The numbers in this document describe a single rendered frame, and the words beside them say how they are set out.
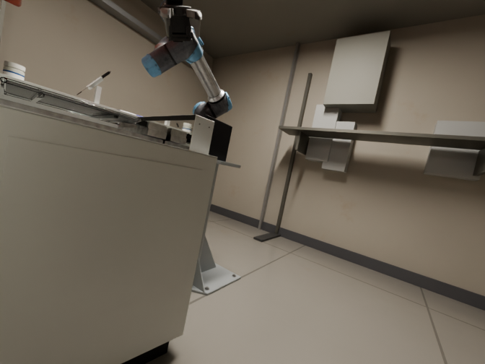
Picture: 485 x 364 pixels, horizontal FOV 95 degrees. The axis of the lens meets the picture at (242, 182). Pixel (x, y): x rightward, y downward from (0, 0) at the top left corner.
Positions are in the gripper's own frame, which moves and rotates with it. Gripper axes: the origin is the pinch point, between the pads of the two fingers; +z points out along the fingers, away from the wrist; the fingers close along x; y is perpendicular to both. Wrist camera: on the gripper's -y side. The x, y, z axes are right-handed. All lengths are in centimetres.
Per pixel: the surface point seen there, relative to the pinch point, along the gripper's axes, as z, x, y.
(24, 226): 22, 42, 39
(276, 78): -250, -161, 86
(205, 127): -13.1, -6.8, 36.6
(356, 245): -27, -181, 207
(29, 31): -243, 118, 37
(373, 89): -115, -205, 60
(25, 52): -233, 124, 53
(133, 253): 21, 24, 60
